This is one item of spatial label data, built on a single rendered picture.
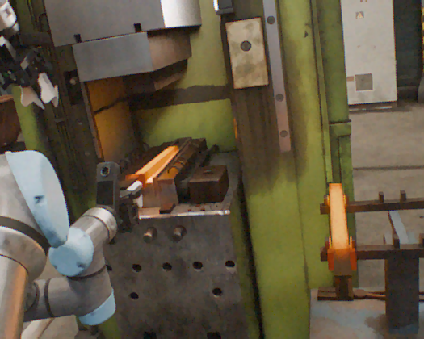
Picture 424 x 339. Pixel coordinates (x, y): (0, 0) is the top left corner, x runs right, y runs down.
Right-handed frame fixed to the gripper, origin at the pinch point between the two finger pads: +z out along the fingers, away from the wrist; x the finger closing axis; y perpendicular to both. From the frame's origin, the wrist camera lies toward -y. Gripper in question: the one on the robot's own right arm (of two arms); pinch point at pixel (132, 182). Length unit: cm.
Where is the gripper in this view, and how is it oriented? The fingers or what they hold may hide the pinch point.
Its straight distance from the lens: 112.0
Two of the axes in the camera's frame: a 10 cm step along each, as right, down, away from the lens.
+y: 1.6, 9.5, 2.7
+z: 2.0, -3.0, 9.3
